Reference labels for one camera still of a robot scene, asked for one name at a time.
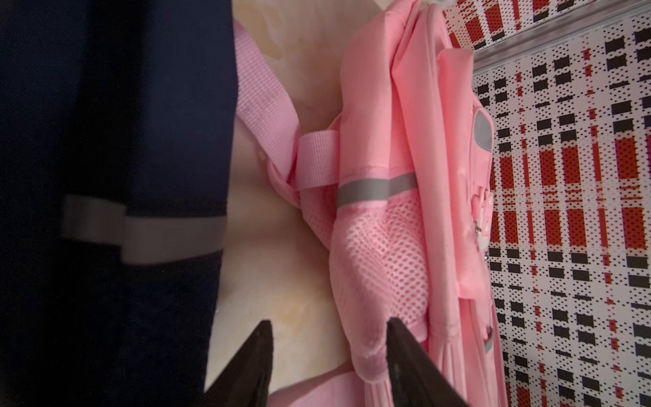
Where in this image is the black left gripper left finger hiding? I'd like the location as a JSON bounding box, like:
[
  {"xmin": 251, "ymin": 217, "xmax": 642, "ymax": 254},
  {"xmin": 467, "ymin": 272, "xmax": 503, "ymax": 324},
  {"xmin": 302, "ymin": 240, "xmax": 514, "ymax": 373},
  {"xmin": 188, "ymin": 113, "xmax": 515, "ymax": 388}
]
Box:
[{"xmin": 203, "ymin": 320, "xmax": 274, "ymax": 407}]

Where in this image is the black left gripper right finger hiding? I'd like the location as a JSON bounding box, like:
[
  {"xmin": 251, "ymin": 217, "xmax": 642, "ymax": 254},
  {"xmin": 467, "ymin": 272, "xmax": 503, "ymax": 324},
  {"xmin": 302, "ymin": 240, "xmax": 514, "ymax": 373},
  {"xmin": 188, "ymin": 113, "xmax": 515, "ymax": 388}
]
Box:
[{"xmin": 387, "ymin": 318, "xmax": 469, "ymax": 407}]

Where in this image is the pink school backpack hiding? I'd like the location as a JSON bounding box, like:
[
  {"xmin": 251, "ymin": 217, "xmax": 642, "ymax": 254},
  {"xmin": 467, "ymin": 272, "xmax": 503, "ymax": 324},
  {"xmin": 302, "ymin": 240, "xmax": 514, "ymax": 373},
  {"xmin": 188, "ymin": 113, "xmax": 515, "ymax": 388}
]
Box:
[{"xmin": 234, "ymin": 1, "xmax": 508, "ymax": 406}]

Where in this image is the navy blue backpack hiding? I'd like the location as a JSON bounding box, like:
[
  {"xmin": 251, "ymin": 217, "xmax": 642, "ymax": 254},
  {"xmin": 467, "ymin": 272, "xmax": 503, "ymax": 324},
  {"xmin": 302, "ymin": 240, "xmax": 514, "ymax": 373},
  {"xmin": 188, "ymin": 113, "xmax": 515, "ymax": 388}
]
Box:
[{"xmin": 1, "ymin": 1, "xmax": 238, "ymax": 406}]

